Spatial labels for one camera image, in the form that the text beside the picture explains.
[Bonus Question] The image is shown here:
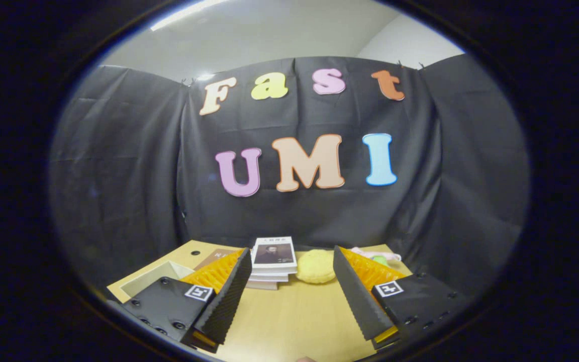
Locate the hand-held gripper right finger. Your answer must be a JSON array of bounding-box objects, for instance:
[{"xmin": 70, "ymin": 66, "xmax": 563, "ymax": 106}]
[{"xmin": 333, "ymin": 246, "xmax": 473, "ymax": 350}]

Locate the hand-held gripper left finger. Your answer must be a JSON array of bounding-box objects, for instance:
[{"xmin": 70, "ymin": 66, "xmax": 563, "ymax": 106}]
[{"xmin": 121, "ymin": 248, "xmax": 253, "ymax": 352}]

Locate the fabric storage box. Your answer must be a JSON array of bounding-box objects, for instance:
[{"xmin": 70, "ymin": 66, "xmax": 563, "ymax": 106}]
[{"xmin": 119, "ymin": 260, "xmax": 196, "ymax": 298}]

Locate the thin brown cover book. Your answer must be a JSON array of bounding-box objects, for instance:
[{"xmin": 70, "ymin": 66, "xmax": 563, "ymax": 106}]
[{"xmin": 194, "ymin": 248, "xmax": 240, "ymax": 271}]

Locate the plain white book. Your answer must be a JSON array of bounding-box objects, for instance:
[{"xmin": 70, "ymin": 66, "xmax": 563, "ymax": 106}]
[{"xmin": 248, "ymin": 273, "xmax": 291, "ymax": 284}]

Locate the pink and green plush toy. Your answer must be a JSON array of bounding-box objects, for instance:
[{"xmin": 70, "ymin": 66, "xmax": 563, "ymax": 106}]
[{"xmin": 351, "ymin": 246, "xmax": 402, "ymax": 267}]

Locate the round yellow plush cushion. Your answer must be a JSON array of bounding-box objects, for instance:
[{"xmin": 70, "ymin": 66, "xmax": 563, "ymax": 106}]
[{"xmin": 296, "ymin": 249, "xmax": 337, "ymax": 285}]

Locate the white portrait cover book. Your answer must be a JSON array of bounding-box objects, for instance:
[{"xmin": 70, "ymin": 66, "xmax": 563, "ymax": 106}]
[{"xmin": 251, "ymin": 236, "xmax": 298, "ymax": 275}]

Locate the ceiling light panel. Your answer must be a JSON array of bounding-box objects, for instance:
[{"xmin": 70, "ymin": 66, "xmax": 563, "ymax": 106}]
[{"xmin": 150, "ymin": 0, "xmax": 231, "ymax": 32}]

